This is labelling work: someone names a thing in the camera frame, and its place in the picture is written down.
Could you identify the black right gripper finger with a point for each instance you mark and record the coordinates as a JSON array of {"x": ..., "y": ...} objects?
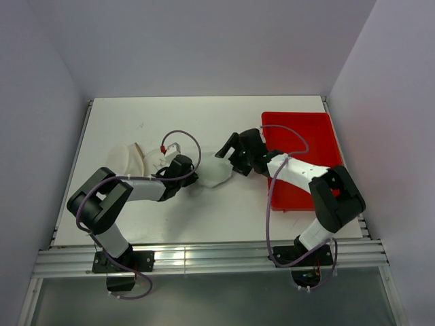
[
  {"x": 231, "y": 143},
  {"x": 241, "y": 166}
]

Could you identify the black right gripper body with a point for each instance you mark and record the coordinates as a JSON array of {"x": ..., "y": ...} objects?
[{"x": 247, "y": 156}]

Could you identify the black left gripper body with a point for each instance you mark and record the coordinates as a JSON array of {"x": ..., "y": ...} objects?
[{"x": 187, "y": 180}]

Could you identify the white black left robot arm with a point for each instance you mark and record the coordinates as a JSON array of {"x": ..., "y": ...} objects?
[{"x": 98, "y": 202}]

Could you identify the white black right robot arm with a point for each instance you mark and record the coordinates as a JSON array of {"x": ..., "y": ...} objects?
[{"x": 335, "y": 196}]

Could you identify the red plastic tray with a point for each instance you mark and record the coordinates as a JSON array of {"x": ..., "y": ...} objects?
[{"x": 287, "y": 132}]

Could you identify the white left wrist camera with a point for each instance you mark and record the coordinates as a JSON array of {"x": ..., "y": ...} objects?
[{"x": 171, "y": 150}]

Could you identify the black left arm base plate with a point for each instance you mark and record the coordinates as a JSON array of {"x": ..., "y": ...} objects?
[{"x": 139, "y": 261}]

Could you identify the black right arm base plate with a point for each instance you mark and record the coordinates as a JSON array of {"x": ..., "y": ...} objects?
[{"x": 287, "y": 254}]

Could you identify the aluminium mounting rail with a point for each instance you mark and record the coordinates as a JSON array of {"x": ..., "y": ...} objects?
[{"x": 202, "y": 258}]

